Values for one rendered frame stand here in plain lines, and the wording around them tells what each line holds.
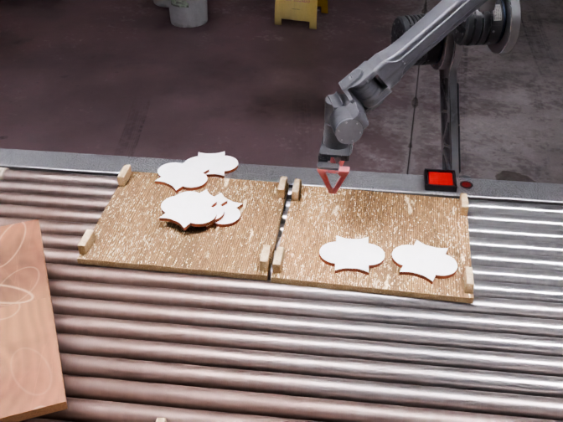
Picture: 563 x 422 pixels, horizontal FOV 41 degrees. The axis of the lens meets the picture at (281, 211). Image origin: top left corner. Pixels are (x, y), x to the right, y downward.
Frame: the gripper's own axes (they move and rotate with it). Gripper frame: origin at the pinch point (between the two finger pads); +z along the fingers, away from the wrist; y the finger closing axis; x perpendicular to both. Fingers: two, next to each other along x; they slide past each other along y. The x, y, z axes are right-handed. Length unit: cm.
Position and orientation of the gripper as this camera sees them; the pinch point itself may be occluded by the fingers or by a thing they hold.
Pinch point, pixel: (334, 178)
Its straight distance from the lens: 166.8
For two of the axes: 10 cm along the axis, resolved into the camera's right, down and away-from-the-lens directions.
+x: -9.9, -0.9, 1.3
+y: 1.6, -5.7, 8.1
